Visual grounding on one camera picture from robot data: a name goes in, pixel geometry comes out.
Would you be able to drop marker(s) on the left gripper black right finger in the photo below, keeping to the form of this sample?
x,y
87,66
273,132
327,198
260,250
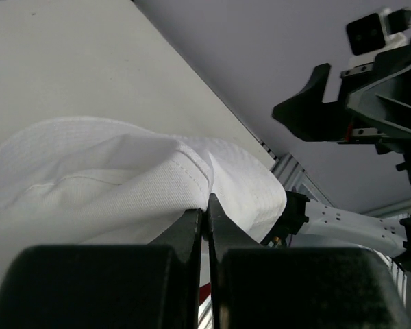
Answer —
x,y
254,286

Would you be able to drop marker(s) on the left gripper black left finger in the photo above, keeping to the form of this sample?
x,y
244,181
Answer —
x,y
107,286

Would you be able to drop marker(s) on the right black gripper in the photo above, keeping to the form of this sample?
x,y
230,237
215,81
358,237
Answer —
x,y
374,103

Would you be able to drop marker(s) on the dark red bucket hat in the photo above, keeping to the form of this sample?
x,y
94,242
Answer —
x,y
204,292

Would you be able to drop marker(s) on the white bucket hat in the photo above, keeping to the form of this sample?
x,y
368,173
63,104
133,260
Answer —
x,y
84,180

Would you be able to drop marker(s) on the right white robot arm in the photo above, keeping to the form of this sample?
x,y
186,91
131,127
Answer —
x,y
304,216

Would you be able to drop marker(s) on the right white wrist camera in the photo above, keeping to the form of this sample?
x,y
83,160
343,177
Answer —
x,y
380,31

